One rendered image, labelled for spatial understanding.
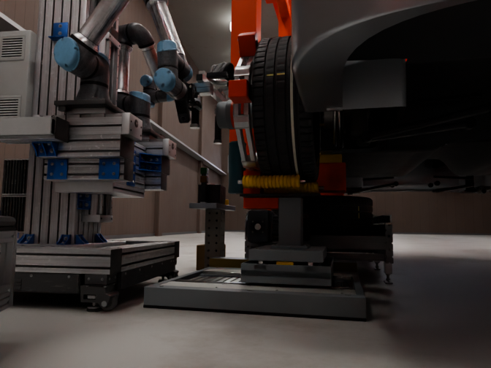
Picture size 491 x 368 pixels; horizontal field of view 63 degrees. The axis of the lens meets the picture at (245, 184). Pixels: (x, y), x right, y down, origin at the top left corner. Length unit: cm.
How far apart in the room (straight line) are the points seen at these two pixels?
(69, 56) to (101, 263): 80
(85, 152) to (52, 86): 50
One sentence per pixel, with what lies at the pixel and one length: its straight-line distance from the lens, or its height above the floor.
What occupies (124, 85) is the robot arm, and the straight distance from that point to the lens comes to 243.
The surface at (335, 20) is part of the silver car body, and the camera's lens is 103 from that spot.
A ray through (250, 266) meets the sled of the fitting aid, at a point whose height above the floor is 16.
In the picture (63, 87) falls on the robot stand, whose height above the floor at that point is 96.
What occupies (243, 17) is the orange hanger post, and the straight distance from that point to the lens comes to 269.
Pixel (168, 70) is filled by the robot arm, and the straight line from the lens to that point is 153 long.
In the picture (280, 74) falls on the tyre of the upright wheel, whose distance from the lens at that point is 162.
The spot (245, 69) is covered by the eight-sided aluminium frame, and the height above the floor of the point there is 96.
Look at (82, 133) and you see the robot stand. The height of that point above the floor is 69.
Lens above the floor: 32
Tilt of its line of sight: 6 degrees up
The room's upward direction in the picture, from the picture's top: 1 degrees clockwise
